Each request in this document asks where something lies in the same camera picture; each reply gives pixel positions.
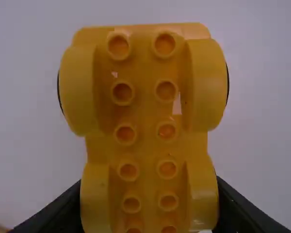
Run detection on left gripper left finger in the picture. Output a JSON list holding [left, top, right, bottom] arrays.
[[13, 178, 87, 233]]

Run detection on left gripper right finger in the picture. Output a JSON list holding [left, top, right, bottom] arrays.
[[203, 173, 291, 233]]

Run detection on yellow toy car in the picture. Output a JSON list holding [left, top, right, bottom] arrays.
[[55, 22, 232, 233]]

